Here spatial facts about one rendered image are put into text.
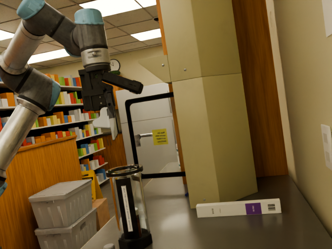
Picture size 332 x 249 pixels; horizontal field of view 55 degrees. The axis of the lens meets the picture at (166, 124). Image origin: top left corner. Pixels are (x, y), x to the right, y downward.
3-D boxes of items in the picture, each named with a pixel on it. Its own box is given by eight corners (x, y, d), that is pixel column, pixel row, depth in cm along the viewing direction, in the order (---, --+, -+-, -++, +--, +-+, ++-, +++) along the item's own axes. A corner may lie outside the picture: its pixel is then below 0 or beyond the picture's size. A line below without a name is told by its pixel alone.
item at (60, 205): (97, 206, 360) (93, 178, 358) (70, 228, 301) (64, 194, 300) (64, 209, 370) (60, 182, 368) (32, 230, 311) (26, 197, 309)
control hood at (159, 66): (185, 85, 146) (182, 63, 146) (171, 82, 115) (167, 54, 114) (161, 89, 149) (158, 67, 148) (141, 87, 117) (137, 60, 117)
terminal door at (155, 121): (194, 175, 148) (182, 90, 146) (136, 179, 159) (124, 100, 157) (195, 175, 148) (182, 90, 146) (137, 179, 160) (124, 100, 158)
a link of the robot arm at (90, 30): (95, 17, 93) (106, 6, 86) (102, 55, 93) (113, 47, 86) (68, 17, 89) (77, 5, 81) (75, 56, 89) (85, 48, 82)
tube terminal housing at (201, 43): (255, 180, 143) (231, 7, 139) (260, 203, 112) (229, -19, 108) (200, 185, 149) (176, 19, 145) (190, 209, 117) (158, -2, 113)
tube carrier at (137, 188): (154, 243, 89) (143, 168, 88) (116, 251, 88) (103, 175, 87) (152, 229, 100) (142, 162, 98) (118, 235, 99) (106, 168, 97)
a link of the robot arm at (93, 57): (109, 52, 91) (107, 46, 83) (111, 68, 92) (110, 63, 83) (82, 56, 91) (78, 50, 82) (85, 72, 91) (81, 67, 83)
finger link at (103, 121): (95, 143, 81) (92, 113, 86) (118, 139, 82) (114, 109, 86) (93, 137, 78) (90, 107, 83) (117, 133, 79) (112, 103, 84)
